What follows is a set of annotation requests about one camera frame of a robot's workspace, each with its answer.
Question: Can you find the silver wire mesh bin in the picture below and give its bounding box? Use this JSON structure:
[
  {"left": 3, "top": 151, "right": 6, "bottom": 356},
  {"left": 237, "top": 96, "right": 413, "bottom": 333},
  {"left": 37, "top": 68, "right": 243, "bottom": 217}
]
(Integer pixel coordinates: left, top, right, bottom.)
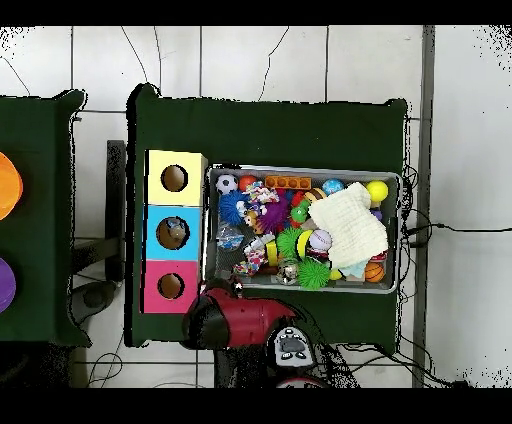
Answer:
[{"left": 202, "top": 162, "right": 402, "bottom": 296}]

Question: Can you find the blue puffer ball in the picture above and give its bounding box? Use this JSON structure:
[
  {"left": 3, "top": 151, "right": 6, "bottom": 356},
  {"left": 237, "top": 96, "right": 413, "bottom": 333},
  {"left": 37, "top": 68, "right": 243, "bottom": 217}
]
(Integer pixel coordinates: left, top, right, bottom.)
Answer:
[{"left": 217, "top": 190, "right": 249, "bottom": 226}]

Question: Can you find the wooden box with three holes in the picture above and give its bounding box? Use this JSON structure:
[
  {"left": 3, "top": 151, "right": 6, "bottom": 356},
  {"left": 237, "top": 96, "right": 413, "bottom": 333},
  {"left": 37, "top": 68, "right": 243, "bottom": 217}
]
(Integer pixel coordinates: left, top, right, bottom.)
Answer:
[{"left": 141, "top": 149, "right": 209, "bottom": 315}]

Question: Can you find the orange round object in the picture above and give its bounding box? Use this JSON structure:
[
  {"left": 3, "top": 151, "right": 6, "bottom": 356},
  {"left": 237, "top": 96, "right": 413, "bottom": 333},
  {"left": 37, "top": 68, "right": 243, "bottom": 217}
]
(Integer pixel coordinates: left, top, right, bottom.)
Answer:
[{"left": 0, "top": 151, "right": 24, "bottom": 222}]

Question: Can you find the crushed clear plastic bottle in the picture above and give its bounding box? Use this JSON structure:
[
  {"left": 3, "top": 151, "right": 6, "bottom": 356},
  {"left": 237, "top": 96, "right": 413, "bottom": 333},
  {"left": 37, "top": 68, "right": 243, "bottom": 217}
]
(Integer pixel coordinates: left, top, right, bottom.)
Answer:
[
  {"left": 216, "top": 223, "right": 245, "bottom": 252},
  {"left": 165, "top": 221, "right": 188, "bottom": 243}
]

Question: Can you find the soccer ball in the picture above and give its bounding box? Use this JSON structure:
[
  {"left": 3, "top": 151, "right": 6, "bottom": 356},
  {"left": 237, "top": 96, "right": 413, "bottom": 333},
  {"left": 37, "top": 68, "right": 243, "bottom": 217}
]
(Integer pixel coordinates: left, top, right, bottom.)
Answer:
[{"left": 215, "top": 173, "right": 239, "bottom": 196}]

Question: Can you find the white baseball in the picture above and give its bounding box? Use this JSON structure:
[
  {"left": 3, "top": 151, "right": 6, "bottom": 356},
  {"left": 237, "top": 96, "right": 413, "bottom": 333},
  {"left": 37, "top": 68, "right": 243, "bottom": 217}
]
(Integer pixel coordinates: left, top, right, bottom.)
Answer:
[{"left": 308, "top": 228, "right": 333, "bottom": 252}]

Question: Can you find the purple round object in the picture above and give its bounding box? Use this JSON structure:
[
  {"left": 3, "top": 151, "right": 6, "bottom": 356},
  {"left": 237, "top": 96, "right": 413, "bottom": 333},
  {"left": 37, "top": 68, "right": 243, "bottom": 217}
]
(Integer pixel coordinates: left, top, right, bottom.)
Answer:
[{"left": 0, "top": 257, "right": 18, "bottom": 314}]

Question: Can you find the purple spiky toy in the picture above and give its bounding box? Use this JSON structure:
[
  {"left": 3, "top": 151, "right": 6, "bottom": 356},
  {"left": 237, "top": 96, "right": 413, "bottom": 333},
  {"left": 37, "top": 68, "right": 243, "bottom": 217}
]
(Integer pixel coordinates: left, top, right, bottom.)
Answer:
[{"left": 257, "top": 195, "right": 291, "bottom": 234}]

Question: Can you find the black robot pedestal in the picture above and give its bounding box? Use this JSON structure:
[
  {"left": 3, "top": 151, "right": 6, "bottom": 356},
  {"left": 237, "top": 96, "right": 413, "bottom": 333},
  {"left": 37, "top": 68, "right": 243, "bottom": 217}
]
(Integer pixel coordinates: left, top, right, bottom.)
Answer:
[{"left": 212, "top": 347, "right": 281, "bottom": 388}]

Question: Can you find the cream waffle cloth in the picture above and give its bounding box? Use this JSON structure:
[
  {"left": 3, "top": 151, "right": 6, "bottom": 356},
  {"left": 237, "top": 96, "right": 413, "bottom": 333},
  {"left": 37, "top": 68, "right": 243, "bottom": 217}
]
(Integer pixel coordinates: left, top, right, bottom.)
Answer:
[{"left": 307, "top": 182, "right": 389, "bottom": 270}]

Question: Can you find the crushed drink can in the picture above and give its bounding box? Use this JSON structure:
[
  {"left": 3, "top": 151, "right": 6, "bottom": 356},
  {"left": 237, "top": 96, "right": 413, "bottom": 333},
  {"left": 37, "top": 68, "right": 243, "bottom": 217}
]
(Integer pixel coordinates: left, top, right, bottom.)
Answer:
[{"left": 276, "top": 258, "right": 300, "bottom": 286}]

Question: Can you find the green puffer ball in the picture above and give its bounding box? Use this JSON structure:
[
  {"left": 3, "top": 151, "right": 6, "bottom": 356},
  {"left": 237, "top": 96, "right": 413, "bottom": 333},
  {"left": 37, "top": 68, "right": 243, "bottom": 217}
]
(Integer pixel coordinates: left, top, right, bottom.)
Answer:
[{"left": 297, "top": 257, "right": 331, "bottom": 290}]

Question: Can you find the orange basketball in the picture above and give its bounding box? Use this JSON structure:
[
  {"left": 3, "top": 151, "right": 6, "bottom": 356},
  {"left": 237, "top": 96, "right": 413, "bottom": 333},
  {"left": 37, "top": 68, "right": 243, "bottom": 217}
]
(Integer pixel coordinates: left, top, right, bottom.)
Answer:
[{"left": 364, "top": 261, "right": 386, "bottom": 283}]

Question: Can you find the dark green table cloth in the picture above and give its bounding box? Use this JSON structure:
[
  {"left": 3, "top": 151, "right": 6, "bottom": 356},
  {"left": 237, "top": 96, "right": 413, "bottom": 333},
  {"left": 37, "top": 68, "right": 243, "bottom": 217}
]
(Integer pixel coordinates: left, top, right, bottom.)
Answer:
[
  {"left": 124, "top": 82, "right": 409, "bottom": 348},
  {"left": 0, "top": 89, "right": 92, "bottom": 346}
]

